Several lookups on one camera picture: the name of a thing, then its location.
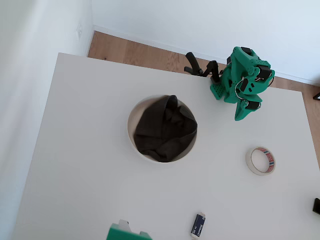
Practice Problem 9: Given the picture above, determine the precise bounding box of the blue white eraser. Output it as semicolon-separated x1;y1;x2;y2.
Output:
189;212;207;239

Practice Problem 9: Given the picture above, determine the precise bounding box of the black table clamp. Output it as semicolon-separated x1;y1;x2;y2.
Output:
183;51;222;83

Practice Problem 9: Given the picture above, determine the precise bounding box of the green-topped black box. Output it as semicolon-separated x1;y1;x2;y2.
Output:
106;219;153;240

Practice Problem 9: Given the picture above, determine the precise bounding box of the dark cloth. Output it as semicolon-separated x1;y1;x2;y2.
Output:
133;94;198;163

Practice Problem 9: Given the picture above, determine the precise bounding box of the white masking tape roll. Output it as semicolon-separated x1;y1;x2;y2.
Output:
245;146;277;176

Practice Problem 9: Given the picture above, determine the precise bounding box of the white bowl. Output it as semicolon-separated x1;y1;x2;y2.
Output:
126;94;198;163

